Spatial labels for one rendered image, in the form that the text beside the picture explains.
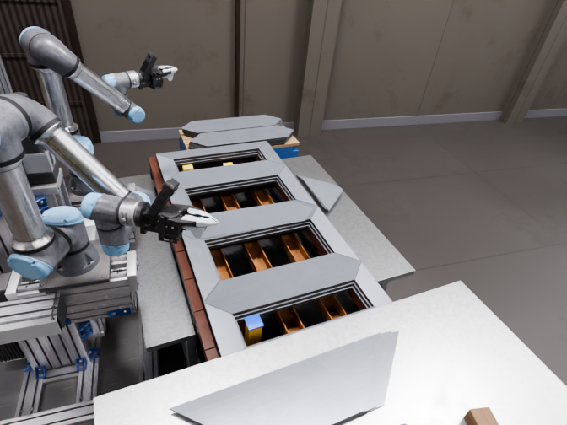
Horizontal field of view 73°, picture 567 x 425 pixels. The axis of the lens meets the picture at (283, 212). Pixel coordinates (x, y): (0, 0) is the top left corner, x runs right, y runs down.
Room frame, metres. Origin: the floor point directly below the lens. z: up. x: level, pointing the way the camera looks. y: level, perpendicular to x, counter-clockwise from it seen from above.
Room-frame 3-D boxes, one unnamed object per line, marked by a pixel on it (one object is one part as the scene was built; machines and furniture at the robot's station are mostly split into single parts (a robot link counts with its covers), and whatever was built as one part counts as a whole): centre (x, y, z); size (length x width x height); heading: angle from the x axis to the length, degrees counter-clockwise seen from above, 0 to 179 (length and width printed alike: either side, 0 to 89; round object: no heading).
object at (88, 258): (0.96, 0.73, 1.09); 0.15 x 0.15 x 0.10
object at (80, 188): (1.42, 0.91, 1.09); 0.15 x 0.15 x 0.10
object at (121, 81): (1.71, 0.82, 1.43); 0.11 x 0.08 x 0.09; 137
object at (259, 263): (1.53, 0.17, 0.70); 1.66 x 0.08 x 0.05; 27
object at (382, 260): (1.88, -0.31, 0.73); 1.20 x 0.26 x 0.03; 27
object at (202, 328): (1.36, 0.50, 0.80); 1.62 x 0.04 x 0.06; 27
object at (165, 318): (1.49, 0.70, 0.66); 1.30 x 0.20 x 0.03; 27
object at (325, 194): (2.02, -0.24, 0.77); 0.45 x 0.20 x 0.04; 27
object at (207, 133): (2.56, 0.39, 0.82); 0.80 x 0.40 x 0.06; 117
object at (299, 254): (1.63, -0.02, 0.70); 1.66 x 0.08 x 0.05; 27
